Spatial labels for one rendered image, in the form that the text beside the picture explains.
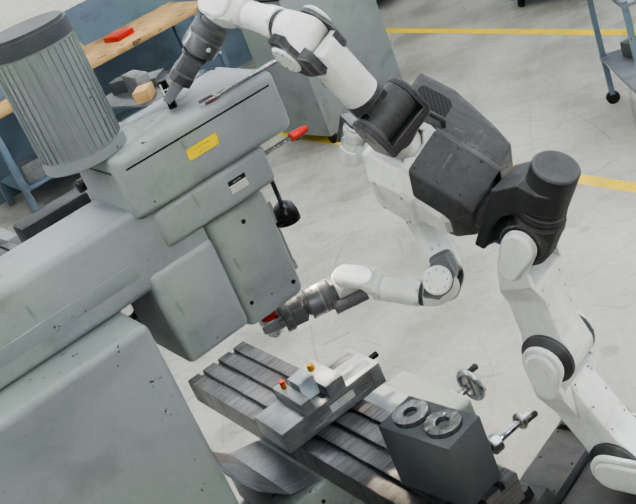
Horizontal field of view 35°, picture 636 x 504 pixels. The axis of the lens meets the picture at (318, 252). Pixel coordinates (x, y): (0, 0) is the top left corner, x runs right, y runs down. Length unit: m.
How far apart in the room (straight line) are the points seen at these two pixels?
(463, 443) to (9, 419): 0.98
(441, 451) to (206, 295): 0.67
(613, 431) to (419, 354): 2.05
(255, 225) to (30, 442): 0.76
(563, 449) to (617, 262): 1.99
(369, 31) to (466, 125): 4.99
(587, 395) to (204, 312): 0.99
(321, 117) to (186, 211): 4.81
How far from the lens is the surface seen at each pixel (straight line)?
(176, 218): 2.42
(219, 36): 2.43
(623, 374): 4.21
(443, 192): 2.42
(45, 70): 2.29
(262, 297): 2.61
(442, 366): 4.55
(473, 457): 2.39
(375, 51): 7.49
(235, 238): 2.53
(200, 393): 3.29
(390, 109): 2.35
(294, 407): 2.82
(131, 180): 2.34
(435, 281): 2.65
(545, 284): 2.53
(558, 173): 2.33
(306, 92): 7.18
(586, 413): 2.72
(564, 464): 2.98
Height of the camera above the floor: 2.55
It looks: 26 degrees down
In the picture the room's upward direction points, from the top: 22 degrees counter-clockwise
